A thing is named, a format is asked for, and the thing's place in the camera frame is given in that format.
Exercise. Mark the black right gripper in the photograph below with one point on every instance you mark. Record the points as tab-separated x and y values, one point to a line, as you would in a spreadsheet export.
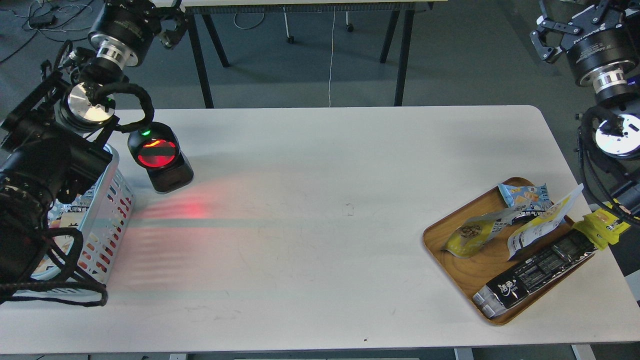
600	59

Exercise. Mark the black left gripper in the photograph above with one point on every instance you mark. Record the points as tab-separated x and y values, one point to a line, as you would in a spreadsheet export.
125	30

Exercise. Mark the yellow white snack pouch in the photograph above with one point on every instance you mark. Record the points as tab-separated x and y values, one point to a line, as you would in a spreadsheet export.
468	239

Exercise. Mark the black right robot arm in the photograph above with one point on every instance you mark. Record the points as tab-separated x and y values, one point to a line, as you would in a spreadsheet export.
608	135

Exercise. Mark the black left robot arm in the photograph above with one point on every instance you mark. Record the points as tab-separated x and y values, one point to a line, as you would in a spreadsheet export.
56	143

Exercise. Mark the blue snack packet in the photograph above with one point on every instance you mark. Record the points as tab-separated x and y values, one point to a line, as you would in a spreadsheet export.
536	196

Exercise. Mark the white yellow snack bag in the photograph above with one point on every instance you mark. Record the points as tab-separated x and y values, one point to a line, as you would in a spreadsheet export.
543	224

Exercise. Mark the yellow snack packet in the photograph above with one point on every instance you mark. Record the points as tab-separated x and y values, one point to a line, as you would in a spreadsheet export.
601	228

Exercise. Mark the light blue plastic basket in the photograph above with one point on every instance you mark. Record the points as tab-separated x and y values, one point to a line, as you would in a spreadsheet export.
103	231

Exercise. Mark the snacks inside basket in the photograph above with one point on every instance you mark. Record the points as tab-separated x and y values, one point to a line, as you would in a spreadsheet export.
64	215

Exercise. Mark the black long snack package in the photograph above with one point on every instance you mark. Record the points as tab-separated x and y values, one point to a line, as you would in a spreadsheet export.
518	283

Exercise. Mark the black barcode scanner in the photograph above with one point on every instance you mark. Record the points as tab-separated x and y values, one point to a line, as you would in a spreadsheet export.
157	150

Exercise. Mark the wooden tray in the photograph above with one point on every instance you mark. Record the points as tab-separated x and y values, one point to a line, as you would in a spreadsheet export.
470	275

